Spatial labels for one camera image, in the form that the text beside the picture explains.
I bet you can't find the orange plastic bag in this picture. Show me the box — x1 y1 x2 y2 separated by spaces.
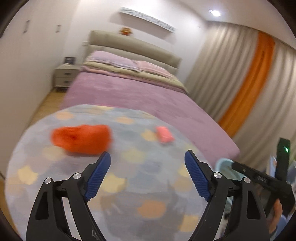
51 125 112 155

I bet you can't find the pink plastic packet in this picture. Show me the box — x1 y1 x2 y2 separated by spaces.
156 126 175 144

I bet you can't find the person's right hand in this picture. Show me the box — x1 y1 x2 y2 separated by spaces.
268 199 282 240

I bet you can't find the orange curtain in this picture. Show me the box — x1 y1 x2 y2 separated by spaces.
218 32 275 138

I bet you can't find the scale pattern tablecloth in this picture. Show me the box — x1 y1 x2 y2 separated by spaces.
6 105 207 240

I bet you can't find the beige curtain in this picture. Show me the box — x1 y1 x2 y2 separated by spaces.
186 22 295 169

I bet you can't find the beige bedside table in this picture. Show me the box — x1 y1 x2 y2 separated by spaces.
53 64 81 87

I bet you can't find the bed with purple blanket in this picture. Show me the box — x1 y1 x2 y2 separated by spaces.
61 61 240 163

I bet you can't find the purple pillow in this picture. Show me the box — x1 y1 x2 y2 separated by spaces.
85 51 139 72

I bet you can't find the white wardrobe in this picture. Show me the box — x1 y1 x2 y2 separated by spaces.
1 1 79 174

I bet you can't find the pink pillow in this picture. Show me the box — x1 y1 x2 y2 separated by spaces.
134 61 174 79

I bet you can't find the beige padded headboard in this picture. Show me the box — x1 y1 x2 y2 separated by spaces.
85 30 181 74

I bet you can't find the black photo frame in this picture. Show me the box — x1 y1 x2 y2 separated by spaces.
64 57 76 65

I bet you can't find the orange wall ornament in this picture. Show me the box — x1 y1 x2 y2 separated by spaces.
119 27 132 36

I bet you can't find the white wall shelf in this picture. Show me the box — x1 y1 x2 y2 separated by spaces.
119 7 176 33

